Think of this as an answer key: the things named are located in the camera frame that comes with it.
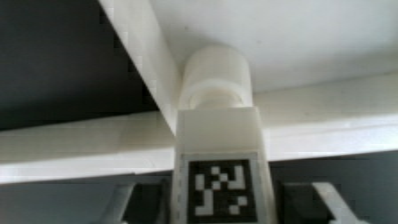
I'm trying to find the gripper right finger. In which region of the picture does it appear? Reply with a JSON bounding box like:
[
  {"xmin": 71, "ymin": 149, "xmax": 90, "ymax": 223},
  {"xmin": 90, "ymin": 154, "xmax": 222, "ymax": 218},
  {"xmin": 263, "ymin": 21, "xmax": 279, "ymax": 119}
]
[{"xmin": 280, "ymin": 182, "xmax": 369, "ymax": 224}]

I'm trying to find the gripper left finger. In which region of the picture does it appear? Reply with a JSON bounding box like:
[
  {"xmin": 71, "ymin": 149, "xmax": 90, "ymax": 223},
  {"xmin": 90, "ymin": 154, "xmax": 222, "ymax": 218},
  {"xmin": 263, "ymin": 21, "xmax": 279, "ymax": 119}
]
[{"xmin": 96, "ymin": 182, "xmax": 168, "ymax": 224}]

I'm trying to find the white table leg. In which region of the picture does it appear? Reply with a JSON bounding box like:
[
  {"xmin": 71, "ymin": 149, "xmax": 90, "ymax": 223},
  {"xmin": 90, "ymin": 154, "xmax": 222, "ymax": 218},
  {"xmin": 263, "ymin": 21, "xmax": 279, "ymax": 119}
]
[{"xmin": 168, "ymin": 89, "xmax": 280, "ymax": 224}]

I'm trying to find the white square table top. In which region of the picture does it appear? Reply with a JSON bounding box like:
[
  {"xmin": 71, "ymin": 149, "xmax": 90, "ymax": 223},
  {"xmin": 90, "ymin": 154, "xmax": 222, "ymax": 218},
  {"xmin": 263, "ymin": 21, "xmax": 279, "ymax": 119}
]
[{"xmin": 97, "ymin": 0, "xmax": 398, "ymax": 126}]

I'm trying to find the white U-shaped fence wall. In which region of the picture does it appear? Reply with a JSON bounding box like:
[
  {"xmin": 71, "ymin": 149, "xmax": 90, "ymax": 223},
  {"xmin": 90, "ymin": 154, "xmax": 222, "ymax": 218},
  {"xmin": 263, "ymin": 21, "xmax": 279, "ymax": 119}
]
[{"xmin": 0, "ymin": 112, "xmax": 398, "ymax": 185}]

